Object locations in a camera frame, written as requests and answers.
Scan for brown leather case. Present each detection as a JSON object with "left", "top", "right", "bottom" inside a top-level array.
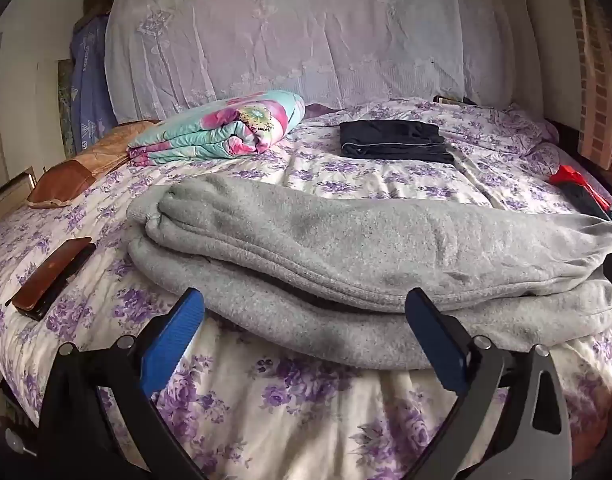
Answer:
[{"left": 11, "top": 236, "right": 97, "bottom": 322}]

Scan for blue patterned cloth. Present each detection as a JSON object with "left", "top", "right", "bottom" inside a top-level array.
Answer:
[{"left": 68, "top": 15, "right": 118, "bottom": 153}]

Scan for brown pillow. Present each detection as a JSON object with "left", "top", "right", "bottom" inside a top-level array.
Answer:
[{"left": 27, "top": 120, "right": 159, "bottom": 209}]

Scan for brick pattern curtain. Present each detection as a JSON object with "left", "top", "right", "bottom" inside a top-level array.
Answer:
[{"left": 566, "top": 0, "right": 612, "bottom": 171}]

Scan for folded black pants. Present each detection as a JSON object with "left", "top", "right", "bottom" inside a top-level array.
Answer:
[{"left": 339, "top": 120, "right": 456, "bottom": 165}]

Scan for purple floral bed sheet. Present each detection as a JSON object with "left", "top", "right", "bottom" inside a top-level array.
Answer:
[{"left": 0, "top": 97, "right": 612, "bottom": 480}]

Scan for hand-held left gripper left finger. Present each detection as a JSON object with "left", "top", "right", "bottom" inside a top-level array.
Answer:
[{"left": 36, "top": 287, "right": 207, "bottom": 480}]

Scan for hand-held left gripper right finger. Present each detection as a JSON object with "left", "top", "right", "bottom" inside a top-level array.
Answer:
[{"left": 405, "top": 287, "right": 574, "bottom": 480}]

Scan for grey fleece blanket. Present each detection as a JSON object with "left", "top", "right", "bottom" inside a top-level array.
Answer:
[{"left": 126, "top": 174, "right": 612, "bottom": 371}]

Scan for folded colourful floral quilt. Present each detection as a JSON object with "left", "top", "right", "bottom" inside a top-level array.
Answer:
[{"left": 127, "top": 90, "right": 307, "bottom": 167}]

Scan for lavender lace headboard cover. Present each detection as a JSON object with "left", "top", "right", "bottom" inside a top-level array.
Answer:
[{"left": 105, "top": 0, "right": 517, "bottom": 123}]

